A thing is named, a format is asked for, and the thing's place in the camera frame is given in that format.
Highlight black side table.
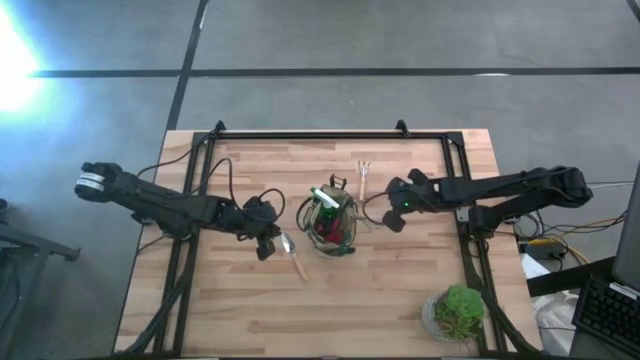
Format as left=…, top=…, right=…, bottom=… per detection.
left=524, top=255, right=617, bottom=299

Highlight black floor stand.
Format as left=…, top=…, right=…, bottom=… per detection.
left=0, top=197, right=82, bottom=360

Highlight black keyboard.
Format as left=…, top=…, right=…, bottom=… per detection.
left=571, top=273, right=640, bottom=357

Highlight black aluminium table frame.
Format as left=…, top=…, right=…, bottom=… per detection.
left=117, top=119, right=544, bottom=360

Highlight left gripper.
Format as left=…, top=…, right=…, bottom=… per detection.
left=219, top=195, right=282, bottom=263

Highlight green white spray bottle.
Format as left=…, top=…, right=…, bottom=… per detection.
left=309, top=185, right=342, bottom=222

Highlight yellow cable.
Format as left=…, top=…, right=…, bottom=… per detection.
left=519, top=210, right=627, bottom=267

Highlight white plastic bag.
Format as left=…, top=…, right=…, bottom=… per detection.
left=519, top=252, right=577, bottom=358

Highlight red black gardening gloves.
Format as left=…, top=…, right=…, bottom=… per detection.
left=313, top=217, right=349, bottom=247

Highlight grey monitor edge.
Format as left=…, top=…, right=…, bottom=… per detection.
left=612, top=159, right=640, bottom=294

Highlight potted green succulent plant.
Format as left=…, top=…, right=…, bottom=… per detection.
left=420, top=284, right=487, bottom=345

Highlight beige green-trimmed gardening bag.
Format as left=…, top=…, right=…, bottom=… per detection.
left=296, top=182, right=361, bottom=259

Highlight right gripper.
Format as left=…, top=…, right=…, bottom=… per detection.
left=381, top=168, right=444, bottom=234

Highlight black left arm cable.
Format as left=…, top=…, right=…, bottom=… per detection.
left=136, top=146, right=287, bottom=224

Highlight wooden handled metal trowel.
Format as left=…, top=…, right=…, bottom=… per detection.
left=280, top=231, right=311, bottom=283

